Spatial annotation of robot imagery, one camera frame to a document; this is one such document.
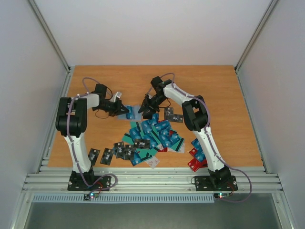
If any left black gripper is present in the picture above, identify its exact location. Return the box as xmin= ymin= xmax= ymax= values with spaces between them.
xmin=95 ymin=99 xmax=130 ymax=116

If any black vip membership card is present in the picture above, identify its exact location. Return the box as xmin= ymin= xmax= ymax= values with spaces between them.
xmin=133 ymin=139 xmax=150 ymax=149

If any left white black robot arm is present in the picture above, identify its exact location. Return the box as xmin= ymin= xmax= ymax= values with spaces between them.
xmin=55 ymin=83 xmax=129 ymax=191

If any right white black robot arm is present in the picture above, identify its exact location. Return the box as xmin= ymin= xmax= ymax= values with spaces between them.
xmin=139 ymin=76 xmax=235 ymax=190

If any black card top right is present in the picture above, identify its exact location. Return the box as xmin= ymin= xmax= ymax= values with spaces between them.
xmin=164 ymin=107 xmax=173 ymax=120

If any black card far right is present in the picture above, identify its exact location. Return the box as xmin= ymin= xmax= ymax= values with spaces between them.
xmin=168 ymin=114 xmax=183 ymax=123

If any teal card magnetic stripe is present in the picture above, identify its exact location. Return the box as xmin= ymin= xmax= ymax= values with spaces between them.
xmin=122 ymin=133 xmax=133 ymax=145

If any far left black vip card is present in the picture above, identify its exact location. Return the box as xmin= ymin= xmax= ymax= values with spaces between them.
xmin=88 ymin=148 xmax=100 ymax=166

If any white card with red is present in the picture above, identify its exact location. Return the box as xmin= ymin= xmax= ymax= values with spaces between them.
xmin=145 ymin=156 xmax=160 ymax=169

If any blue card right edge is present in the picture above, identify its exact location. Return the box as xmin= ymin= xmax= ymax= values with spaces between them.
xmin=193 ymin=148 xmax=205 ymax=163

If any red card front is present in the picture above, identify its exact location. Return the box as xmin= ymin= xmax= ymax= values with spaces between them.
xmin=188 ymin=158 xmax=203 ymax=172

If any left small circuit board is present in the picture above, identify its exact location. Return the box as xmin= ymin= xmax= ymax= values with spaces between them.
xmin=83 ymin=193 xmax=99 ymax=201

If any small circuit board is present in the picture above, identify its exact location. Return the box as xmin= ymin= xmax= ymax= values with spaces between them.
xmin=83 ymin=193 xmax=99 ymax=201
xmin=214 ymin=192 xmax=231 ymax=199

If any right small circuit board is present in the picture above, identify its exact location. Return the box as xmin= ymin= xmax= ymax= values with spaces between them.
xmin=214 ymin=192 xmax=231 ymax=199

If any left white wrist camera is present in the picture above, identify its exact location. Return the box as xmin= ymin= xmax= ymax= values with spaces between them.
xmin=110 ymin=92 xmax=122 ymax=102

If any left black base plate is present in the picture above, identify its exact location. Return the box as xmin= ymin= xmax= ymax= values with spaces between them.
xmin=67 ymin=176 xmax=112 ymax=191

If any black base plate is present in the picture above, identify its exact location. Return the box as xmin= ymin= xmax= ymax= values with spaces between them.
xmin=67 ymin=176 xmax=112 ymax=191
xmin=193 ymin=176 xmax=238 ymax=191

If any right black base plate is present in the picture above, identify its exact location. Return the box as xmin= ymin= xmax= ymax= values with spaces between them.
xmin=193 ymin=176 xmax=238 ymax=191

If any grey slotted cable duct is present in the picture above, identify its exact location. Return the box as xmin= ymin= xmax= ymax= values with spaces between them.
xmin=32 ymin=193 xmax=214 ymax=204

